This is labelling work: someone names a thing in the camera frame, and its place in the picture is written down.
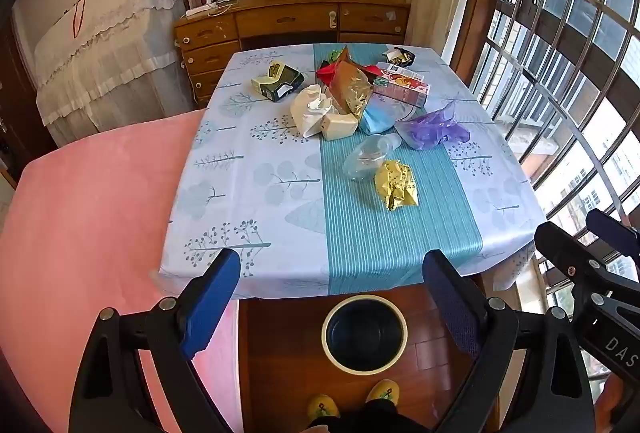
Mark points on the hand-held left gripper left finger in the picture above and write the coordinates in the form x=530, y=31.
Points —
x=210, y=303

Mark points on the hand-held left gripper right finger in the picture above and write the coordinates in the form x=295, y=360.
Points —
x=452, y=308

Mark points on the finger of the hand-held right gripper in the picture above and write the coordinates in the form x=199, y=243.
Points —
x=565, y=253
x=612, y=230

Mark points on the round dark trash bin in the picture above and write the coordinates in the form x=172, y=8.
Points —
x=363, y=333

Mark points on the yellow wrapper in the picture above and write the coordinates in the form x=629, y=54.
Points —
x=397, y=185

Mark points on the clear plastic bottle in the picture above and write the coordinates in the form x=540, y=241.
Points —
x=367, y=158

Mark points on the purple plastic bag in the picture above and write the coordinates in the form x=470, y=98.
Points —
x=432, y=128

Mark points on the blue plastic bag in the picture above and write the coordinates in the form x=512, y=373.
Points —
x=377, y=117

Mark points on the cream small box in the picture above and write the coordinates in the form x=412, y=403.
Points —
x=340, y=125

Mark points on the white paper bag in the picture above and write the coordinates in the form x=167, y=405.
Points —
x=307, y=110

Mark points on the pink printed carton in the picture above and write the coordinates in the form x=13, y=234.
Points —
x=400, y=90

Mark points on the green and white cookie box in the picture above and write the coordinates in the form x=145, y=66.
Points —
x=285, y=80

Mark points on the gold snack bag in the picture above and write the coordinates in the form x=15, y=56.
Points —
x=350, y=88

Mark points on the dark wrapper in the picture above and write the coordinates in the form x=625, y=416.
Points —
x=400, y=56

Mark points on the red packet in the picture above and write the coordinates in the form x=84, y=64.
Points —
x=326, y=72

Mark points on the green paper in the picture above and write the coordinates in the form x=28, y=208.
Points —
x=335, y=55

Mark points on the person's right hand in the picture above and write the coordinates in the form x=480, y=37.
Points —
x=612, y=403

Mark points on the yellow slipper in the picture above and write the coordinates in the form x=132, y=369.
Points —
x=322, y=408
x=382, y=392

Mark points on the table with blue tablecloth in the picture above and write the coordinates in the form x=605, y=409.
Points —
x=280, y=213

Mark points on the pink blanket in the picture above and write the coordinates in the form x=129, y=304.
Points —
x=100, y=213

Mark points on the window with metal grille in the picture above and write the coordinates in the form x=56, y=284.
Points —
x=565, y=38

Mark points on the wooden desk with drawers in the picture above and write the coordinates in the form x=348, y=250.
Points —
x=285, y=20

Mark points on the white power strip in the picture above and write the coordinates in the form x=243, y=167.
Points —
x=202, y=9

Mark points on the white drawer lock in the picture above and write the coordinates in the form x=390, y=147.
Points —
x=331, y=19

